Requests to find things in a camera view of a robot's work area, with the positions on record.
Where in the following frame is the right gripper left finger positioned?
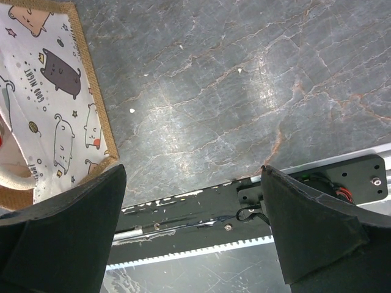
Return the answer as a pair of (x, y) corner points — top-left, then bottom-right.
(1, 165), (126, 292)

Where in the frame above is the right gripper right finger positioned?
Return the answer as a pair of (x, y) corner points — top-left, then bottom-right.
(261, 165), (390, 292)

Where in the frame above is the canvas tote bag cat print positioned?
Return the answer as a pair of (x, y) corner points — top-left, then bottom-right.
(1, 1), (119, 211)

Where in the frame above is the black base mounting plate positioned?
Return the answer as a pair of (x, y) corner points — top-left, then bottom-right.
(108, 150), (390, 264)

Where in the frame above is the blue toothed cable duct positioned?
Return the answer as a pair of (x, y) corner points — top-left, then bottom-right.
(106, 235), (274, 271)

